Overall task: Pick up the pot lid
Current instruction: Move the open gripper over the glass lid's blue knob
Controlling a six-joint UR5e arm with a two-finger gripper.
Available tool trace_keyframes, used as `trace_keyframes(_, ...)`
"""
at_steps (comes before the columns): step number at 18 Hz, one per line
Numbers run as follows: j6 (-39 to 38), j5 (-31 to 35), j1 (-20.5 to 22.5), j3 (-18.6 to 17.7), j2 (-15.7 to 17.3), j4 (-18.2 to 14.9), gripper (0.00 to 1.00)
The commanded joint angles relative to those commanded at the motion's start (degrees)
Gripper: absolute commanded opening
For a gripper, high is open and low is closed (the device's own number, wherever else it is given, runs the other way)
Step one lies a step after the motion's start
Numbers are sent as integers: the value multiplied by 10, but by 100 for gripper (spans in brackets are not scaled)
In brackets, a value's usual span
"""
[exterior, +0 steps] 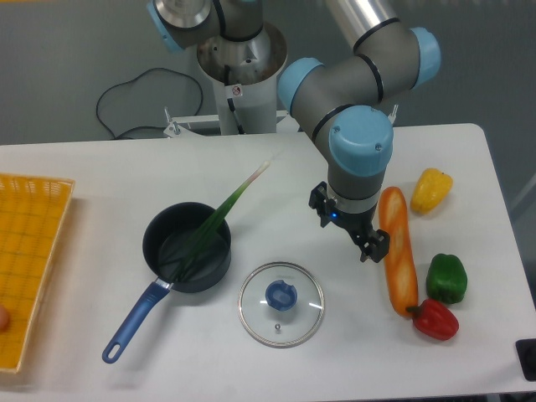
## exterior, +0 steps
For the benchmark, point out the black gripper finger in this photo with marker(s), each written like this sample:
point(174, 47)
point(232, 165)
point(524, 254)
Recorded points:
point(374, 244)
point(322, 204)

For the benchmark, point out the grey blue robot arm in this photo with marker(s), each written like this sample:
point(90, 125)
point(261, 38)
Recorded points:
point(335, 106)

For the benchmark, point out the yellow bell pepper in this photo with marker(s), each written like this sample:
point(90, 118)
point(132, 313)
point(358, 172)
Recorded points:
point(430, 190)

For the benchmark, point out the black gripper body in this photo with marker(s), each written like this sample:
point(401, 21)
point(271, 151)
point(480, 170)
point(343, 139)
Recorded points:
point(358, 225)

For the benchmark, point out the white metal base frame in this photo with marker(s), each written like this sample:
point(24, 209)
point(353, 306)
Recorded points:
point(208, 125)

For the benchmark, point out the green bell pepper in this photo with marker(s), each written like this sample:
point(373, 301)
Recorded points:
point(446, 280)

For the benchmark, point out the red bell pepper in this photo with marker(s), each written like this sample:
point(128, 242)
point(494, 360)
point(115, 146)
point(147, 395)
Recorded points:
point(434, 320)

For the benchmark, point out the orange baguette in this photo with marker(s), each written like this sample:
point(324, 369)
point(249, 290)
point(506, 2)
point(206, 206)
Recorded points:
point(399, 263)

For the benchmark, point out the green onion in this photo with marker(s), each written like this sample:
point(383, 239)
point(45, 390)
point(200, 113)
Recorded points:
point(199, 240)

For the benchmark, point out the yellow woven basket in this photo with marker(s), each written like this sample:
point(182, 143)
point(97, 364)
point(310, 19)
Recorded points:
point(33, 210)

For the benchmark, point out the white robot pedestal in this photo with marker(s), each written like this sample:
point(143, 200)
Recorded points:
point(244, 79)

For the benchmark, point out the dark saucepan blue handle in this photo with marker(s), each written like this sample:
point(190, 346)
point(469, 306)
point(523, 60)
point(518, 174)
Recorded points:
point(164, 239)

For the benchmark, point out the black device at table edge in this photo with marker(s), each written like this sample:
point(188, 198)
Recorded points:
point(526, 350)

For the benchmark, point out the glass pot lid blue knob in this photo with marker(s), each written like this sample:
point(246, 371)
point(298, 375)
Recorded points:
point(281, 304)

